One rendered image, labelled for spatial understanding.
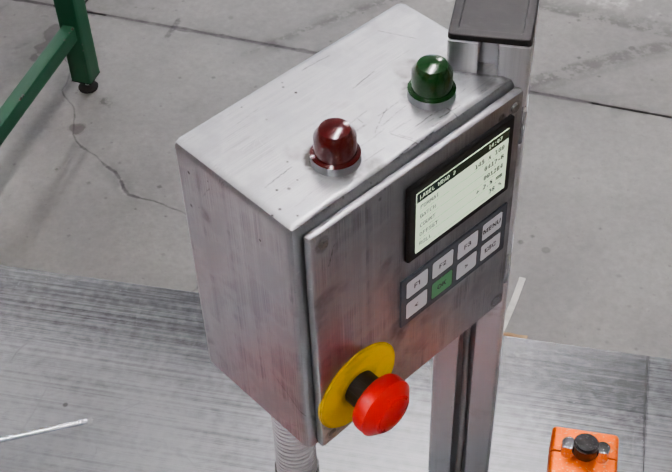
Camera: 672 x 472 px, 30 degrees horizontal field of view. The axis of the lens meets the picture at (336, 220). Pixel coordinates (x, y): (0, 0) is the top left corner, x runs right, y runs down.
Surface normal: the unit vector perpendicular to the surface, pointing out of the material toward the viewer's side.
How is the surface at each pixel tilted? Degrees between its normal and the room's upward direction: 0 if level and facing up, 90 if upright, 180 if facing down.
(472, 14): 0
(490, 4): 0
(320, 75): 0
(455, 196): 90
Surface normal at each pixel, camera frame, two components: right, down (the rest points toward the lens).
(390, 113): -0.03, -0.69
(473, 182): 0.69, 0.51
